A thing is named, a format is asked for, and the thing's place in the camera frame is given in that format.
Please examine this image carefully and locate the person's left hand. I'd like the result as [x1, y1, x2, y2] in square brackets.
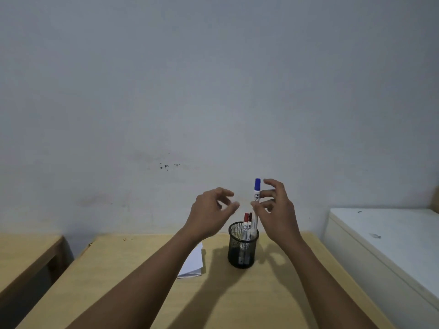
[183, 187, 240, 242]

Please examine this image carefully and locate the person's right hand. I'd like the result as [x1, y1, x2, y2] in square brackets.
[250, 178, 304, 249]

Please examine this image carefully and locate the black marker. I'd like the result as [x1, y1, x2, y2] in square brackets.
[244, 212, 254, 265]

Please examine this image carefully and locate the red marker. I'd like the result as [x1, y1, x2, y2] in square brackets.
[238, 212, 250, 265]

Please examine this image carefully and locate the blue marker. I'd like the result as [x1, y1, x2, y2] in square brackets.
[251, 178, 262, 239]

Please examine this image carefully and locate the white paper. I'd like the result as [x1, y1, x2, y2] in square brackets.
[177, 241, 203, 279]

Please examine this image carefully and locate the person's right forearm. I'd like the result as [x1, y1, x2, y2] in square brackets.
[278, 236, 381, 329]

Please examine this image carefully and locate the person's left forearm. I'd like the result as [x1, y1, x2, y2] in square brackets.
[65, 228, 203, 329]

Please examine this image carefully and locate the black mesh pen holder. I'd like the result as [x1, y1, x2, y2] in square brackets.
[227, 221, 260, 270]

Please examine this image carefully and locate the white cabinet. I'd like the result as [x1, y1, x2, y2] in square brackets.
[322, 207, 439, 329]

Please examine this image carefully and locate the wooden side table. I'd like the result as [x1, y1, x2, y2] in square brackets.
[0, 234, 75, 305]

